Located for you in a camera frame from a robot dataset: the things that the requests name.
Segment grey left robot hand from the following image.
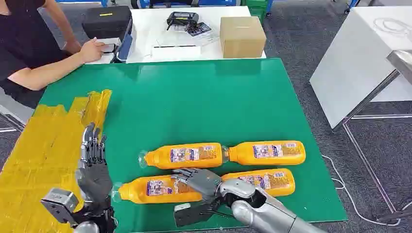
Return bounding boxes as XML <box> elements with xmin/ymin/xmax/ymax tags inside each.
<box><xmin>76</xmin><ymin>122</ymin><xmax>113</xmax><ymax>212</ymax></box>

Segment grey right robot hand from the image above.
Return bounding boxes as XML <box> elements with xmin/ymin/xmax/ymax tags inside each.
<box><xmin>171</xmin><ymin>167</ymin><xmax>223</xmax><ymax>204</ymax></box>

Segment orange drink bottle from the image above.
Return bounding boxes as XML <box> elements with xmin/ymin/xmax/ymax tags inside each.
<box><xmin>138</xmin><ymin>143</ymin><xmax>226</xmax><ymax>170</ymax></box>
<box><xmin>111</xmin><ymin>174</ymin><xmax>204</xmax><ymax>205</ymax></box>
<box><xmin>224</xmin><ymin>140</ymin><xmax>307</xmax><ymax>166</ymax></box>
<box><xmin>221</xmin><ymin>168</ymin><xmax>296</xmax><ymax>198</ymax></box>

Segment green mat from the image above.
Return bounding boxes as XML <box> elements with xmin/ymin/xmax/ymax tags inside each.
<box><xmin>34</xmin><ymin>58</ymin><xmax>349</xmax><ymax>233</ymax></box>

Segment person's hand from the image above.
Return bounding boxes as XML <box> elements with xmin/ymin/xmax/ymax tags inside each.
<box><xmin>78</xmin><ymin>37</ymin><xmax>109</xmax><ymax>64</ymax></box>

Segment blue white box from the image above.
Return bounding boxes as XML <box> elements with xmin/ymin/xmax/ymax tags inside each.
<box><xmin>86</xmin><ymin>24</ymin><xmax>137</xmax><ymax>65</ymax></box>

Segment brown cardboard box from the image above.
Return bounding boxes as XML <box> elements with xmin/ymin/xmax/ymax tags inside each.
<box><xmin>219</xmin><ymin>16</ymin><xmax>267</xmax><ymax>60</ymax></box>

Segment dark printed card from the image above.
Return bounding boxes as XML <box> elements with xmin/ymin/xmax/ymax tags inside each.
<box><xmin>186</xmin><ymin>21</ymin><xmax>212</xmax><ymax>37</ymax></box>

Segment black carrying case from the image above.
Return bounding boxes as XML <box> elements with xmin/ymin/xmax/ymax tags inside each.
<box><xmin>81</xmin><ymin>5</ymin><xmax>134</xmax><ymax>41</ymax></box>

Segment person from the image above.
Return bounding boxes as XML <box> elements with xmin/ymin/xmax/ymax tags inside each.
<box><xmin>0</xmin><ymin>0</ymin><xmax>81</xmax><ymax>110</ymax></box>

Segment black remote controller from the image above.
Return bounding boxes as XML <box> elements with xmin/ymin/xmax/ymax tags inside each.
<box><xmin>166</xmin><ymin>11</ymin><xmax>200</xmax><ymax>32</ymax></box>

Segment green crate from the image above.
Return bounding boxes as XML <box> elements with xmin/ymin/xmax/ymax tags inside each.
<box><xmin>240</xmin><ymin>0</ymin><xmax>270</xmax><ymax>25</ymax></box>

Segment large white table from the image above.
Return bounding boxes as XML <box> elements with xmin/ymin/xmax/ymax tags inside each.
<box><xmin>309</xmin><ymin>5</ymin><xmax>412</xmax><ymax>130</ymax></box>

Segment steel bench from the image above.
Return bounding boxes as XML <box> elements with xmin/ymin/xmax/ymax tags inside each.
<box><xmin>386</xmin><ymin>49</ymin><xmax>412</xmax><ymax>86</ymax></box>

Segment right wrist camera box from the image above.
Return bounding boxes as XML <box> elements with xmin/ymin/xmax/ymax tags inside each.
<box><xmin>173</xmin><ymin>201</ymin><xmax>220</xmax><ymax>228</ymax></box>

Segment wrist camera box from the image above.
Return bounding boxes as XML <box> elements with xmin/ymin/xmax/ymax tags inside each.
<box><xmin>40</xmin><ymin>187</ymin><xmax>80</xmax><ymax>225</ymax></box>
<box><xmin>173</xmin><ymin>201</ymin><xmax>220</xmax><ymax>228</ymax></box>

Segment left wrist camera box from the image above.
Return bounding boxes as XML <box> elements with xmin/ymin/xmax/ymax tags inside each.
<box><xmin>40</xmin><ymin>187</ymin><xmax>80</xmax><ymax>225</ymax></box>

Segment white floor cable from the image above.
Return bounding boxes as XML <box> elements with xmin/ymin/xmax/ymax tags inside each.
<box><xmin>321</xmin><ymin>154</ymin><xmax>412</xmax><ymax>227</ymax></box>

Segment metal table frame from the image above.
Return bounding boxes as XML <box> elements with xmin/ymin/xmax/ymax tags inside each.
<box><xmin>332</xmin><ymin>69</ymin><xmax>412</xmax><ymax>225</ymax></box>

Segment blue metal frame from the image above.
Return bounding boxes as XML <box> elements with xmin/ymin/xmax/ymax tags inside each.
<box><xmin>55</xmin><ymin>0</ymin><xmax>238</xmax><ymax>9</ymax></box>

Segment coiled white cable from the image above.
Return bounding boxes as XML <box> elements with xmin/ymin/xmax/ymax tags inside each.
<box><xmin>373</xmin><ymin>17</ymin><xmax>412</xmax><ymax>36</ymax></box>

